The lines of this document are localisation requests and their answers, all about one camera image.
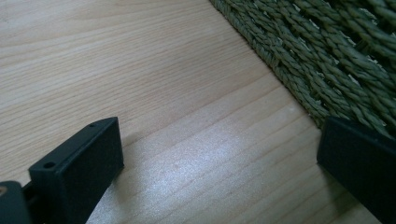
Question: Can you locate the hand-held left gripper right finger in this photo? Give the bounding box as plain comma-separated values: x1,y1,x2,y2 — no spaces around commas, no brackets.
317,116,396,224

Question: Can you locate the green woven straw mat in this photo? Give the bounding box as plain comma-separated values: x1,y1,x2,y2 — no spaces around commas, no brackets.
208,0,396,139

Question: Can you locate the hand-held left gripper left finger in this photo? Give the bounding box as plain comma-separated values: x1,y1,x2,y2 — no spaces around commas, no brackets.
28,117,125,224

